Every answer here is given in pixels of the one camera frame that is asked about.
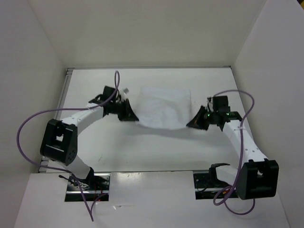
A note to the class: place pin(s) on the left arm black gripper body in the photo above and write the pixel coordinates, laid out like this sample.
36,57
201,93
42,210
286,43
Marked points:
116,107

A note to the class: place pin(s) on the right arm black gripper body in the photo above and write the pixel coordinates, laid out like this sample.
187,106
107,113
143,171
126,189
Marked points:
209,116

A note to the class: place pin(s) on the white fabric skirt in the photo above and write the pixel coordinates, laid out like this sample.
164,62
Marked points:
165,109

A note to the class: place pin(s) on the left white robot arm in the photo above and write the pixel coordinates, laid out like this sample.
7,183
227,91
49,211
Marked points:
153,136

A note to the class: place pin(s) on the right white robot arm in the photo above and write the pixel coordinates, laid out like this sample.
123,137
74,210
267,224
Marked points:
257,177

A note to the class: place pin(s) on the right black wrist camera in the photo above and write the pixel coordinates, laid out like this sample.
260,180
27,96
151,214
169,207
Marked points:
220,104

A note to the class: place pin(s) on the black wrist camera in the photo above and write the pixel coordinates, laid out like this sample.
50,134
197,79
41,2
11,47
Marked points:
109,93
220,104

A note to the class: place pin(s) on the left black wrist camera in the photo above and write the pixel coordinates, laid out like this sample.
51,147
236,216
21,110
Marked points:
109,93

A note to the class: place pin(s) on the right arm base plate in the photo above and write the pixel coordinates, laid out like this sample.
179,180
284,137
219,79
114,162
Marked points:
204,187

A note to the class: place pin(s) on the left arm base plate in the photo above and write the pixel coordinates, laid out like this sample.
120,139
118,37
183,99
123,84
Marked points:
99,191

